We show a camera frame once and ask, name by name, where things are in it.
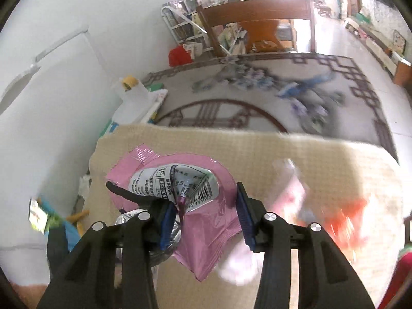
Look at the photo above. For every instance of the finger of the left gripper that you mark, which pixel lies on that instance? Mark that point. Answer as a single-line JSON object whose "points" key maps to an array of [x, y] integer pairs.
{"points": [[127, 201]]}

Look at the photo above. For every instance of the clear plastic bottle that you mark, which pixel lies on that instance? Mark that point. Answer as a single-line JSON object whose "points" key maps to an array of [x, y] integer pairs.
{"points": [[164, 240]]}

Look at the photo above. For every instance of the white jug yellow cap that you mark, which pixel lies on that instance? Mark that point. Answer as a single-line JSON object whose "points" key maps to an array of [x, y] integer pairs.
{"points": [[136, 100]]}

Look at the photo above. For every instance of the red bag on floor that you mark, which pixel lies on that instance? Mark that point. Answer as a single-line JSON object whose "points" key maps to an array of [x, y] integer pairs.
{"points": [[179, 57]]}

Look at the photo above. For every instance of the small framed picture on cabinet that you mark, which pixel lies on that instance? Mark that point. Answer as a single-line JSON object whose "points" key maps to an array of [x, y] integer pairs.
{"points": [[398, 43]]}

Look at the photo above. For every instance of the low tv cabinet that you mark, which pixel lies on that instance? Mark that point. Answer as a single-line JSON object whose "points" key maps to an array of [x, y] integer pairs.
{"points": [[382, 49]]}

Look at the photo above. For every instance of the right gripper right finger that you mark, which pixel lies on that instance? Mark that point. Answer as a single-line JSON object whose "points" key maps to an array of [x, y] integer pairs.
{"points": [[326, 278]]}

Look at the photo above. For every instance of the white magazine rack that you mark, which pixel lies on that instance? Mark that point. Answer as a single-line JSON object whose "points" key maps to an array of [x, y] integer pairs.
{"points": [[182, 27]]}

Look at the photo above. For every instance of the red green trash basin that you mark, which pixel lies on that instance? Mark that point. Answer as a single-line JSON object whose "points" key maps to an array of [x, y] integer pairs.
{"points": [[401, 272]]}

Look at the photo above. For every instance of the patterned grey rug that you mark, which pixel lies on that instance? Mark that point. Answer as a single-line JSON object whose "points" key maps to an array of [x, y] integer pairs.
{"points": [[318, 94]]}

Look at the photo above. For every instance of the pink foil wrapper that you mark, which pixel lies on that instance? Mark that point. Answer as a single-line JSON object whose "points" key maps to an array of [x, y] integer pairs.
{"points": [[210, 217]]}

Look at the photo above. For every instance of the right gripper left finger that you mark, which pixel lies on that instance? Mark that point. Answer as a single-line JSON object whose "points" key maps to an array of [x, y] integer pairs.
{"points": [[86, 278]]}

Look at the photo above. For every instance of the orange snack bag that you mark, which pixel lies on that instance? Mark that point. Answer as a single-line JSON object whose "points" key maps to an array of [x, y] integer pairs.
{"points": [[344, 224]]}

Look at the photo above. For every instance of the wooden bench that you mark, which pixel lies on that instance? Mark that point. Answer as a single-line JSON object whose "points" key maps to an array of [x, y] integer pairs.
{"points": [[260, 18]]}

